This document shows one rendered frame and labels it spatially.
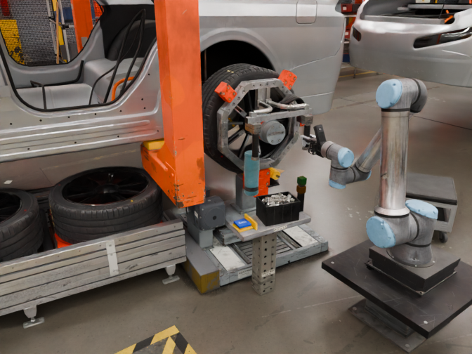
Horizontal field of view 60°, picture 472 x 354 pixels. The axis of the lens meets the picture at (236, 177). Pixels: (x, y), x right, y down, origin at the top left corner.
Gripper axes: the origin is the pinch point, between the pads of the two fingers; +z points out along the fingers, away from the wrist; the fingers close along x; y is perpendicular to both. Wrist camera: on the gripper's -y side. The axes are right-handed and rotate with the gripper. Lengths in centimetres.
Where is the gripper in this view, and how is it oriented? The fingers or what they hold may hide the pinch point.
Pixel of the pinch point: (304, 135)
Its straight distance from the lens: 240.2
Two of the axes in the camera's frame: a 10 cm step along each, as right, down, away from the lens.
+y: 0.0, 9.2, 4.0
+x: 8.8, -1.9, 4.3
